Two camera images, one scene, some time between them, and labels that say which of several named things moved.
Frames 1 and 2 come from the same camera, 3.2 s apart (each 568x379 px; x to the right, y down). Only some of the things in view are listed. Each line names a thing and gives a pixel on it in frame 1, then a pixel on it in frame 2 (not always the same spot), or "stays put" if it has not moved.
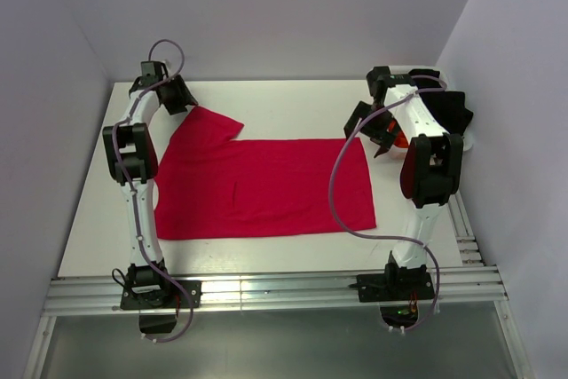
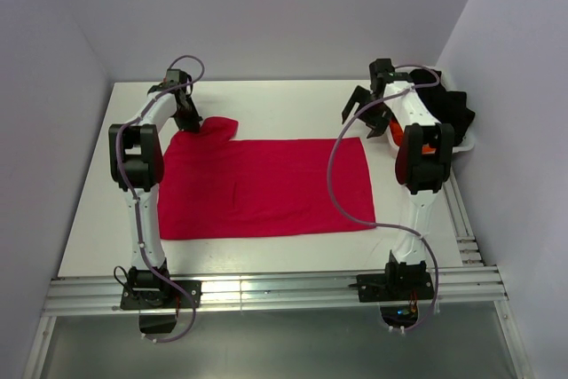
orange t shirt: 400,139 stays put
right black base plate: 394,287 stays put
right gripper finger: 361,110 to 359,95
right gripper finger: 386,144 to 377,127
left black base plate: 141,295 stays put
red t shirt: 212,185 stays put
